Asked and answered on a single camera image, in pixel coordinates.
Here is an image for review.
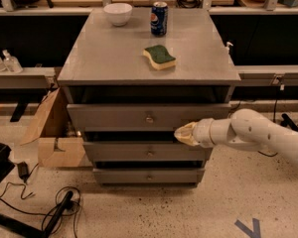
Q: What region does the blue Pepsi soda can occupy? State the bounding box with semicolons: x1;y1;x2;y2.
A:
150;2;168;36

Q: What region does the green yellow sponge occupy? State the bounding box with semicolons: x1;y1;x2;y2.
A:
143;45;176;70

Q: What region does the clear sanitizer bottle right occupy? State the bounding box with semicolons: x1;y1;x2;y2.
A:
3;50;23;73

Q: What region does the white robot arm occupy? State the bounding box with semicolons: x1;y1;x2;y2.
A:
174;109;298;167

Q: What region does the black power adapter left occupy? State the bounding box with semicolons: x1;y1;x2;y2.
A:
17;162;29;180

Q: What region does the brown cardboard box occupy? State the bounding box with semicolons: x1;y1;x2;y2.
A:
21;88;90;168

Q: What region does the grey top drawer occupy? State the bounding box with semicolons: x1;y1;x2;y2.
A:
68;104;231;132

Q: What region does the grey middle drawer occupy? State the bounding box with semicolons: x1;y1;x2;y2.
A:
83;142;212;162

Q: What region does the grey drawer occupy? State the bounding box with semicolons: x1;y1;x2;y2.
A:
83;142;212;162
92;168;205;184
68;104;231;132

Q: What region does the small white pump bottle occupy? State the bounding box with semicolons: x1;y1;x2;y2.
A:
225;42;233;54

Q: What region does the grey bottom drawer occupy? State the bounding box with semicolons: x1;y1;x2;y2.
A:
92;168;205;184

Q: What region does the white ceramic bowl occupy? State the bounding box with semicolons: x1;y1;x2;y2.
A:
103;3;133;27

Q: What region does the black stand leg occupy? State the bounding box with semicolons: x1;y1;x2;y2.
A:
0;191;74;238

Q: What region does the black floor cable left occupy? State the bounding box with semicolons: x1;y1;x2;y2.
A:
0;162;83;238

